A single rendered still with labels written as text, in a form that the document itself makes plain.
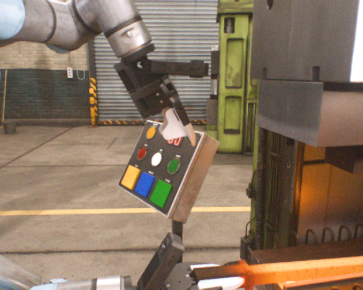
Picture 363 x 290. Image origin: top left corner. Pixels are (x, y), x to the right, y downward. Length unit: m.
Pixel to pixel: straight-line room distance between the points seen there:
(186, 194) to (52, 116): 8.23
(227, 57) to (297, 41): 4.86
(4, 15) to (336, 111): 0.50
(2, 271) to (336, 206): 0.77
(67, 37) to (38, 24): 0.07
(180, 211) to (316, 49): 0.63
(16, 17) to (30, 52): 8.60
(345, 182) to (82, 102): 8.19
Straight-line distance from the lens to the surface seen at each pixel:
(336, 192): 0.91
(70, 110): 8.89
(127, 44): 0.58
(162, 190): 0.98
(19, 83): 9.29
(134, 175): 1.13
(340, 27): 0.48
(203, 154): 0.96
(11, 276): 0.68
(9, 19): 0.55
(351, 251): 0.83
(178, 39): 8.44
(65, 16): 0.62
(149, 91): 0.58
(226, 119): 5.44
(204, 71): 0.61
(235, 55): 5.41
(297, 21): 0.56
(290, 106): 0.56
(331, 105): 0.50
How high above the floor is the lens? 1.38
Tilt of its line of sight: 13 degrees down
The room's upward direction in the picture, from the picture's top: straight up
